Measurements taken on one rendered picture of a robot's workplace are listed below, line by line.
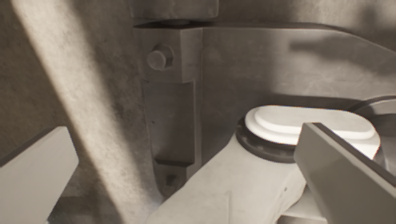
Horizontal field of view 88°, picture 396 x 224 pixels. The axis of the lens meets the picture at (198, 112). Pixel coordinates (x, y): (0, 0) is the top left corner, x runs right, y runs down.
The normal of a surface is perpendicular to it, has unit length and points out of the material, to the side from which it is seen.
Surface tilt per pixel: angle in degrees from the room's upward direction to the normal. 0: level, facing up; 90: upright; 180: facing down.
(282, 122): 90
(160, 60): 0
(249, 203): 90
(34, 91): 0
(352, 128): 90
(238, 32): 0
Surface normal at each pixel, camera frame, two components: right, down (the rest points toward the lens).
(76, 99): -0.17, 0.47
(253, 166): 0.00, -0.88
